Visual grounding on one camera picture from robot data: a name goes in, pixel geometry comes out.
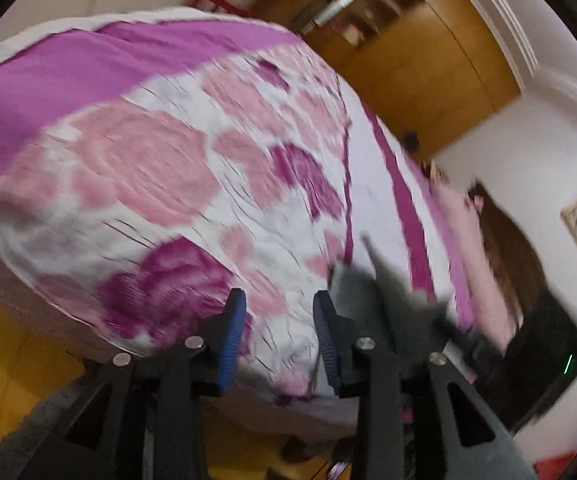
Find wooden wardrobe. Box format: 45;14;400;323
256;0;521;158

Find dark brown headboard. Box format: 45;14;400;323
468;182;551;341

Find grey pants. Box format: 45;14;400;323
327;232;471;397

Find pink pillow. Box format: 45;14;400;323
431;182;514;348

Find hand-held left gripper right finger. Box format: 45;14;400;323
312;290;539;480

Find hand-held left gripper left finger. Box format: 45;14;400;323
18;287;248;480

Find pink floral bedspread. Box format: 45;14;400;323
0;6;476;407

